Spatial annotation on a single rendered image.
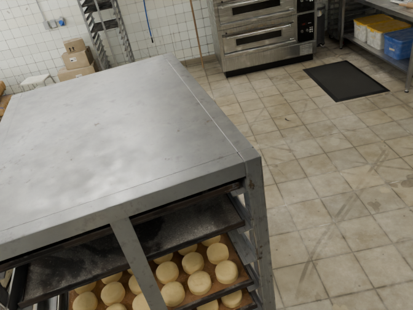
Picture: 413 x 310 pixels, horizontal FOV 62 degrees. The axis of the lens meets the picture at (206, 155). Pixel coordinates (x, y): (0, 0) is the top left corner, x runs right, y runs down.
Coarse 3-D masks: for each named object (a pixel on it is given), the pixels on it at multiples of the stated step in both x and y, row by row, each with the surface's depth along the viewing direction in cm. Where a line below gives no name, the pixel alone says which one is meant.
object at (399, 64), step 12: (360, 0) 467; (372, 0) 450; (384, 0) 441; (396, 12) 396; (408, 12) 386; (348, 36) 540; (372, 48) 485; (384, 60) 451; (396, 60) 439; (408, 60) 434; (408, 72) 402; (408, 84) 409
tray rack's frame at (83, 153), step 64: (128, 64) 103; (0, 128) 80; (64, 128) 74; (128, 128) 69; (192, 128) 65; (0, 192) 58; (64, 192) 55; (128, 192) 52; (192, 192) 53; (256, 192) 57; (0, 256) 48; (128, 256) 57
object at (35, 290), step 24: (168, 216) 68; (192, 216) 66; (216, 216) 65; (96, 240) 65; (144, 240) 63; (168, 240) 62; (192, 240) 60; (48, 264) 63; (72, 264) 62; (96, 264) 61; (120, 264) 60; (24, 288) 59; (48, 288) 58; (72, 288) 57
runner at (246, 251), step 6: (234, 234) 73; (240, 234) 73; (246, 234) 69; (234, 240) 71; (240, 240) 71; (246, 240) 70; (240, 246) 70; (246, 246) 70; (252, 246) 66; (240, 252) 69; (246, 252) 69; (252, 252) 68; (246, 258) 67; (252, 258) 67
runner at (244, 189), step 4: (236, 180) 59; (240, 180) 58; (244, 180) 56; (240, 184) 58; (244, 184) 57; (240, 188) 57; (244, 188) 57; (232, 192) 57; (236, 192) 57; (240, 192) 57; (244, 192) 57; (232, 196) 56
